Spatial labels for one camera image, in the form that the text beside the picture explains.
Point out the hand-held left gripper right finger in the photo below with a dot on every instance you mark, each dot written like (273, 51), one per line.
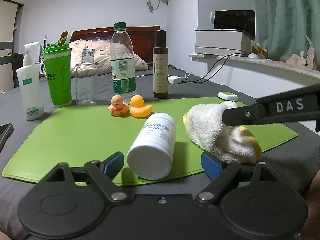
(211, 166)

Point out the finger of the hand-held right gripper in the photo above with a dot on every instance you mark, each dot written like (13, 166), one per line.
(237, 116)

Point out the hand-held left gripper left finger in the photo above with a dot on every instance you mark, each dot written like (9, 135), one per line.
(113, 163)

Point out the white yellow-trimmed cloth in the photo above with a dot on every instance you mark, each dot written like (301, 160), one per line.
(207, 122)

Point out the white pill bottle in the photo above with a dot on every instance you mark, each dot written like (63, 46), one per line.
(152, 145)

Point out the brown spray bottle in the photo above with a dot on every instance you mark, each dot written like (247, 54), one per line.
(160, 75)

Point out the person's right forearm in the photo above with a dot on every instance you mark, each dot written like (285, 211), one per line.
(313, 205)

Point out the small white green box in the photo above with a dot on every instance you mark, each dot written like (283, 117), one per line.
(227, 96)

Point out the green mat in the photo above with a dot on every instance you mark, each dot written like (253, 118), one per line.
(75, 140)

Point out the beige coral ornament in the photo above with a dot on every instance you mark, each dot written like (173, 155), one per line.
(297, 60)

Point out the orange rubber duck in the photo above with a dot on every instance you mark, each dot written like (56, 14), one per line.
(118, 107)

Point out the yellow rubber duck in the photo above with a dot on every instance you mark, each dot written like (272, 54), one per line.
(140, 110)

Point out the yellow white plush toy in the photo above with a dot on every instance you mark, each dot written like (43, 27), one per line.
(260, 51)

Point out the white computer mouse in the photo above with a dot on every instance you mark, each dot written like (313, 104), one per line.
(252, 55)

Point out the white charger adapter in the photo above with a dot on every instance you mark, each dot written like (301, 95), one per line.
(175, 80)

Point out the white grey box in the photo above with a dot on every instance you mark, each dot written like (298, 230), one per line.
(217, 42)

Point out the clear glass bottle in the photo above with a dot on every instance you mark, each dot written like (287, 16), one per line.
(86, 85)

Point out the green curtain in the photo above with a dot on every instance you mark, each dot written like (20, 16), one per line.
(287, 17)

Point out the plastic water bottle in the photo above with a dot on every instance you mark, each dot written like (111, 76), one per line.
(122, 75)

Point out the green lidded cup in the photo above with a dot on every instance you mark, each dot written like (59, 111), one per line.
(58, 85)

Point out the black monitor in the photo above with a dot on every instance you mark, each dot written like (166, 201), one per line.
(235, 20)

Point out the white lotion pump bottle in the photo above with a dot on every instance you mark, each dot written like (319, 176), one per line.
(30, 90)

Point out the black smartphone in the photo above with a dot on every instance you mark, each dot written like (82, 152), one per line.
(5, 133)

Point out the cream patterned duvet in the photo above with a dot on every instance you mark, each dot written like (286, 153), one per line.
(102, 48)

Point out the wooden bed headboard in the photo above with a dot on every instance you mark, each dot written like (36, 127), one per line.
(142, 33)

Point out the white grey wardrobe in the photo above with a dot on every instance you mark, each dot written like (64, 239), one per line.
(7, 30)

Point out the white wall switch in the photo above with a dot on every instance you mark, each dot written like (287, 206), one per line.
(212, 17)

